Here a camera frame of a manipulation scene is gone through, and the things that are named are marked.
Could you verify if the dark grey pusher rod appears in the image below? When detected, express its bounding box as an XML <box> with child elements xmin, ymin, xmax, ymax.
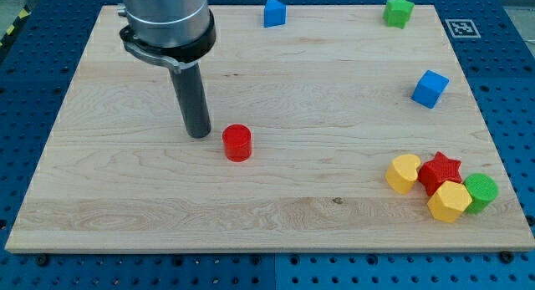
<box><xmin>170</xmin><ymin>64</ymin><xmax>211</xmax><ymax>139</ymax></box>

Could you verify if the blue cube block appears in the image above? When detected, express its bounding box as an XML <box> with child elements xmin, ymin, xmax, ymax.
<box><xmin>411</xmin><ymin>70</ymin><xmax>450</xmax><ymax>109</ymax></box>

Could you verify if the blue pentagon block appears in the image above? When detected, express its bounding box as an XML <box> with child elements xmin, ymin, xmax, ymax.
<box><xmin>263</xmin><ymin>0</ymin><xmax>287</xmax><ymax>28</ymax></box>

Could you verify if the wooden board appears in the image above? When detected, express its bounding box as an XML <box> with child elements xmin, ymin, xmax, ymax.
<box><xmin>6</xmin><ymin>5</ymin><xmax>534</xmax><ymax>254</ymax></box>

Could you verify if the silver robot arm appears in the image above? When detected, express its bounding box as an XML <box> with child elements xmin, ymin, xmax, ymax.
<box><xmin>120</xmin><ymin>0</ymin><xmax>217</xmax><ymax>138</ymax></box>

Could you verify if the green star block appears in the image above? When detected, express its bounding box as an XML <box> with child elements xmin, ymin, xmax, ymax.
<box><xmin>383</xmin><ymin>0</ymin><xmax>415</xmax><ymax>29</ymax></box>

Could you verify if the red star block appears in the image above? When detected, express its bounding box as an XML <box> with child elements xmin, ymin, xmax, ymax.
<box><xmin>418</xmin><ymin>151</ymin><xmax>462</xmax><ymax>196</ymax></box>

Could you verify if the green cylinder block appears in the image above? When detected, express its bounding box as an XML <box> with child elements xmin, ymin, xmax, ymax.
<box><xmin>464</xmin><ymin>173</ymin><xmax>498</xmax><ymax>214</ymax></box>

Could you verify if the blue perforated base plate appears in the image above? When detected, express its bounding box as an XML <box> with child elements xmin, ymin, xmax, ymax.
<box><xmin>1</xmin><ymin>0</ymin><xmax>534</xmax><ymax>289</ymax></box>

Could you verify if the white fiducial marker tag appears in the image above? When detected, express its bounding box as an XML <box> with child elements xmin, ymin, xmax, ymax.
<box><xmin>446</xmin><ymin>18</ymin><xmax>481</xmax><ymax>38</ymax></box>

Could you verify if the red cylinder block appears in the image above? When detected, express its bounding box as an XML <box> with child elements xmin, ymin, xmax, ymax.
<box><xmin>222</xmin><ymin>124</ymin><xmax>252</xmax><ymax>162</ymax></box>

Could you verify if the yellow hexagon block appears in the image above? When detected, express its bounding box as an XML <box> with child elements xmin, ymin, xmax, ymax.
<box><xmin>427</xmin><ymin>181</ymin><xmax>472</xmax><ymax>223</ymax></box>

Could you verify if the yellow heart block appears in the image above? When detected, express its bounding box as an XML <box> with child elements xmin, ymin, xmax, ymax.
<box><xmin>385</xmin><ymin>154</ymin><xmax>421</xmax><ymax>195</ymax></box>

